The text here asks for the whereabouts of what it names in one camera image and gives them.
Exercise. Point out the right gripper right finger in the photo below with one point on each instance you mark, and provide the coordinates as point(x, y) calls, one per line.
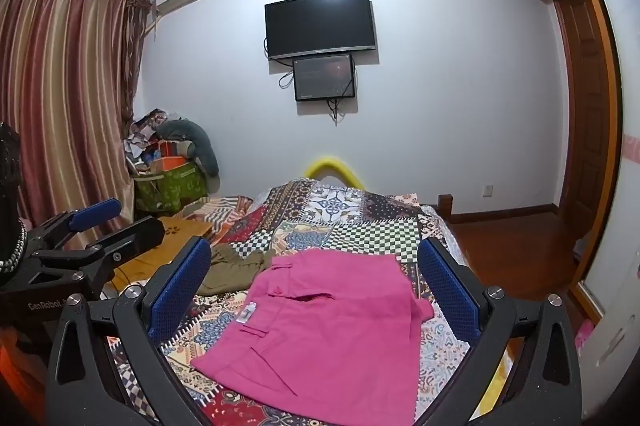
point(543, 386)

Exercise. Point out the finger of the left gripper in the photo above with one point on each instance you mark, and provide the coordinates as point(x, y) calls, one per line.
point(95, 213)
point(120, 246)

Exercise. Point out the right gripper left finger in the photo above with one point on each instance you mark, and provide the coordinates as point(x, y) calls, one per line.
point(83, 385)

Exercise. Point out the pink pants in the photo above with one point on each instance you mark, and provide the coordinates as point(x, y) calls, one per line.
point(329, 335)

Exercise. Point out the white suitcase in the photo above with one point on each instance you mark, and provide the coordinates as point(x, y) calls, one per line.
point(608, 352)

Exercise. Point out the yellow wooden side table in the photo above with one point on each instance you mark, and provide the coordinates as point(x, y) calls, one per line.
point(178, 232)

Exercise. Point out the green storage box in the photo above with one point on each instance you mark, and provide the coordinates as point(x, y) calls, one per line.
point(169, 191)

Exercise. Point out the olive green pants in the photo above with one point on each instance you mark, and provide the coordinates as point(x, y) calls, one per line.
point(229, 272)

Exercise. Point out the grey plush toy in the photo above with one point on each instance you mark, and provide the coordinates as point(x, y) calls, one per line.
point(201, 150)

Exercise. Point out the striped red curtain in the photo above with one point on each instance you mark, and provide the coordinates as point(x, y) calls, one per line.
point(68, 78)

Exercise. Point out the patchwork patterned bedspread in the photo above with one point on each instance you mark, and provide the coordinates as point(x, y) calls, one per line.
point(292, 218)

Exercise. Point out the yellow pillow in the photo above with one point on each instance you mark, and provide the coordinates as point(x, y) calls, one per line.
point(336, 168)

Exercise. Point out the brown wooden door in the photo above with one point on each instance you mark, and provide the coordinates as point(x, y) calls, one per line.
point(593, 152)

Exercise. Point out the white wall socket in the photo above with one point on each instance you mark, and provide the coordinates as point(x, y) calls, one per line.
point(488, 191)

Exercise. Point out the wooden bed post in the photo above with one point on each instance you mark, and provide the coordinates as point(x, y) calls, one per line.
point(444, 206)

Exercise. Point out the small wall monitor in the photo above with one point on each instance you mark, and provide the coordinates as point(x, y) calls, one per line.
point(324, 78)

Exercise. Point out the large wall television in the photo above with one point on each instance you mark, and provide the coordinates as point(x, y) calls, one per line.
point(307, 27)

